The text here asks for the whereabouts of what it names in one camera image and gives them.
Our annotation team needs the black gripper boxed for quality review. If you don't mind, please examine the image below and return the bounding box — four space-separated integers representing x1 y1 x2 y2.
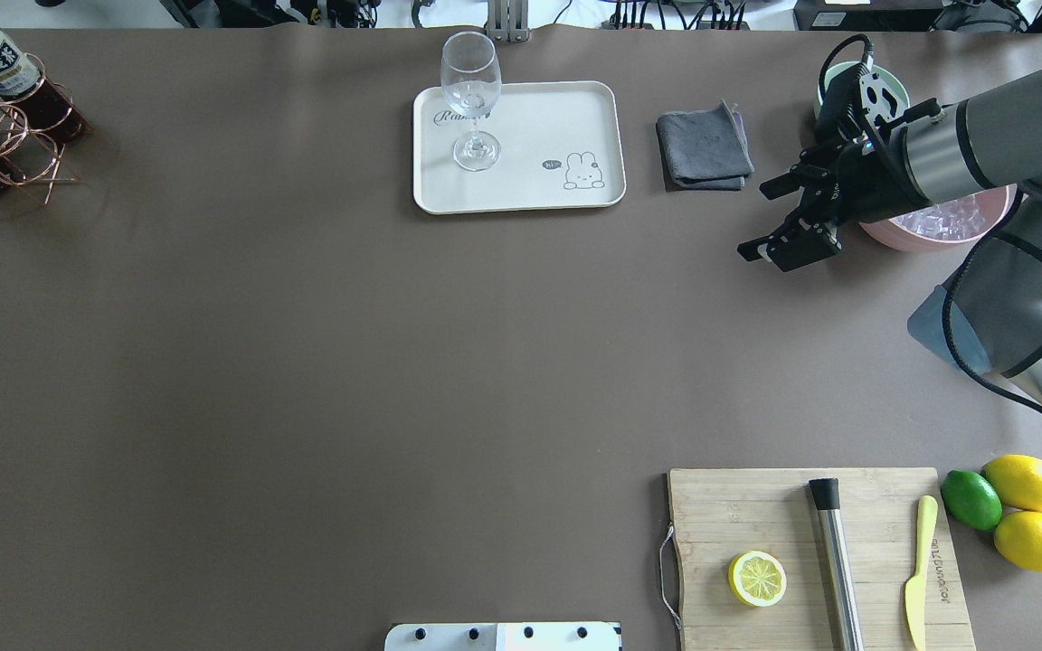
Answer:
737 127 929 272

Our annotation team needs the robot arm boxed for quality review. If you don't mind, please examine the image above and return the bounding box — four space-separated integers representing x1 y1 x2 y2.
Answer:
737 54 1042 414

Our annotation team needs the grey folded cloth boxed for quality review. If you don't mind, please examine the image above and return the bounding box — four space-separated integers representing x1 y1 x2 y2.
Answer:
655 100 755 191

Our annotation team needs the green bowl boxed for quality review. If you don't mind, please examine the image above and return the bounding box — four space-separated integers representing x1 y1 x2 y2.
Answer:
813 61 911 120

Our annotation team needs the pink bowl of ice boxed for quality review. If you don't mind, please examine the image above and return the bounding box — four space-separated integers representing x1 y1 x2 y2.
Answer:
860 185 1016 254

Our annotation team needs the white rabbit serving tray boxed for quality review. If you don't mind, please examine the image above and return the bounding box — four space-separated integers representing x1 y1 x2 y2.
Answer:
412 80 626 215

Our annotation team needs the steel muddler black tip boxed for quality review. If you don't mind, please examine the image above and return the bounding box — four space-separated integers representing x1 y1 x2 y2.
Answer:
808 477 866 650

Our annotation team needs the bamboo cutting board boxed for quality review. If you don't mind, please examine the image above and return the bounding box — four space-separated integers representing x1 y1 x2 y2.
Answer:
667 468 940 650

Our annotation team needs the green lime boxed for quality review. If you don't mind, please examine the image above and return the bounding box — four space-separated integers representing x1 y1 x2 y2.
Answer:
940 470 1002 532

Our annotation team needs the upper yellow lemon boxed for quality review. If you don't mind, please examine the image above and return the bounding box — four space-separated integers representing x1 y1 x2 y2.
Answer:
981 454 1042 512

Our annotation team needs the yellow lemon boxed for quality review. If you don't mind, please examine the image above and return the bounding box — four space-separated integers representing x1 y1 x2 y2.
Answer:
981 454 1042 512
993 511 1042 572

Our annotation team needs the clear wine glass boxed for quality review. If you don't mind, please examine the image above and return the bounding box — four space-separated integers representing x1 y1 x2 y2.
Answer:
440 32 503 172

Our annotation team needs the lemon half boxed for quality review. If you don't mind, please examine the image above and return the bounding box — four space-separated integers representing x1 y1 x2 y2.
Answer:
727 551 787 609

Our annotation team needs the yellow plastic knife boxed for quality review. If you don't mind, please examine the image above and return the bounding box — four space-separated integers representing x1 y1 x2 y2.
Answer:
903 495 938 650

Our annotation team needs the lower yellow lemon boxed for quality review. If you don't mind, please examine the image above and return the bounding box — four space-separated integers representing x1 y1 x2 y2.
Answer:
993 511 1042 572

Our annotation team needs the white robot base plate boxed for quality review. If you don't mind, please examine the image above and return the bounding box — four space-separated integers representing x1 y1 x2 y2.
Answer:
384 621 623 650

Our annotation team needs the copper wire bottle basket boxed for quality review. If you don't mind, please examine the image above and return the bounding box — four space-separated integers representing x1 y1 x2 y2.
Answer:
0 99 84 206

